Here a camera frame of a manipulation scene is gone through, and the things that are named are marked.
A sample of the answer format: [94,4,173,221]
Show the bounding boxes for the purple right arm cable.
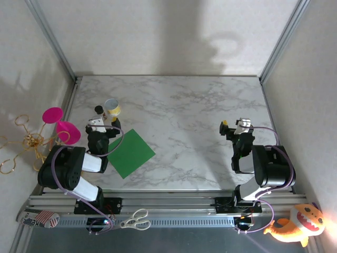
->
[236,125,297,235]

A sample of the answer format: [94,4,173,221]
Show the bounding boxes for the green square paper sheet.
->
[106,129,156,180]

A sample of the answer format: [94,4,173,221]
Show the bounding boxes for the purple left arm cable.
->
[51,125,125,235]

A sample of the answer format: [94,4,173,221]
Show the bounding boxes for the aluminium side rail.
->
[39,77,81,196]
[259,79,294,193]

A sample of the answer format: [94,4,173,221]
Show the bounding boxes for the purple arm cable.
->
[51,125,125,235]
[236,125,297,235]

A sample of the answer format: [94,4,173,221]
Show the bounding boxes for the white-handled scissors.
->
[120,209,152,232]

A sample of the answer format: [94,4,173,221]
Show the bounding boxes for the gold wire ornament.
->
[0,114,72,174]

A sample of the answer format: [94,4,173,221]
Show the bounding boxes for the aluminium frame post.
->
[259,0,309,84]
[25,0,78,82]

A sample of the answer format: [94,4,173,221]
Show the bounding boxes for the flag-print fabric pouch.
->
[16,208,61,229]

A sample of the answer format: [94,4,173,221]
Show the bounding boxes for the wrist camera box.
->
[235,118,253,134]
[88,116,108,133]

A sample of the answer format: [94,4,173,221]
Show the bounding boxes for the yellow-labelled tin can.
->
[104,99,122,118]

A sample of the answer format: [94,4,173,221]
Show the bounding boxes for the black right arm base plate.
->
[214,196,263,213]

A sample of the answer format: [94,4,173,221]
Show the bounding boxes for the pink plastic goblet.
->
[42,106,82,145]

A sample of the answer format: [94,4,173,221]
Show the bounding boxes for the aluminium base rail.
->
[25,193,309,219]

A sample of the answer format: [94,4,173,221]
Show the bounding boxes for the orange shark plush toy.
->
[263,202,326,248]

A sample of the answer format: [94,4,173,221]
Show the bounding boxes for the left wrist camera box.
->
[88,116,108,133]

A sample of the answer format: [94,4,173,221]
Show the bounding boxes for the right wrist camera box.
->
[235,118,253,134]

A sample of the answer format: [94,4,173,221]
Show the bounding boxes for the small black-capped spice bottle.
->
[94,105,108,122]

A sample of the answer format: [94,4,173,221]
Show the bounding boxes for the grey slotted cable duct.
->
[55,216,236,229]

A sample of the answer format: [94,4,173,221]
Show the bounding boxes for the black controller board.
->
[233,215,255,230]
[86,217,116,234]

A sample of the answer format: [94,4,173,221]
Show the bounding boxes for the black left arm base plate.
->
[74,197,123,215]

